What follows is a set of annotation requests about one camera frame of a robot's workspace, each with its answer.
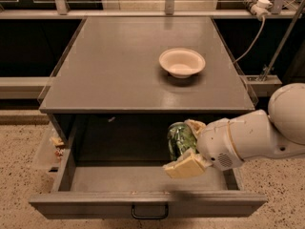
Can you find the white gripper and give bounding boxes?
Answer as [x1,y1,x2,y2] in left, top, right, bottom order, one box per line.
[163,118,243,178]

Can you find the green soda can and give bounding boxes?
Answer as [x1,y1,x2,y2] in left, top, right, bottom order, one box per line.
[167,122,196,160]

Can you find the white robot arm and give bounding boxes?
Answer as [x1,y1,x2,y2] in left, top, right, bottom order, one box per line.
[163,83,305,178]

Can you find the open grey top drawer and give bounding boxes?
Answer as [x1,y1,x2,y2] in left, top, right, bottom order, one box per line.
[30,114,267,219]

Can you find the grey drawer cabinet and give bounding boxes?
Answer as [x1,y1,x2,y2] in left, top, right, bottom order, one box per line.
[37,15,256,164]

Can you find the white paper bowl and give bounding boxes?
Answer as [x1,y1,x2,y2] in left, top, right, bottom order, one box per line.
[159,48,206,79]

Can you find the clear plastic bin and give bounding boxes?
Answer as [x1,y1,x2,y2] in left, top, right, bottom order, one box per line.
[32,123,66,172]

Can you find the white power strip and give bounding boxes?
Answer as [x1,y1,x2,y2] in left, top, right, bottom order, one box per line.
[240,0,273,20]

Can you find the black drawer handle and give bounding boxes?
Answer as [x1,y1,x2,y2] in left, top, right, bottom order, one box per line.
[131,204,169,220]

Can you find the white power cable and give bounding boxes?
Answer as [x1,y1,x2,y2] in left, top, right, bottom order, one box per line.
[232,13,267,65]

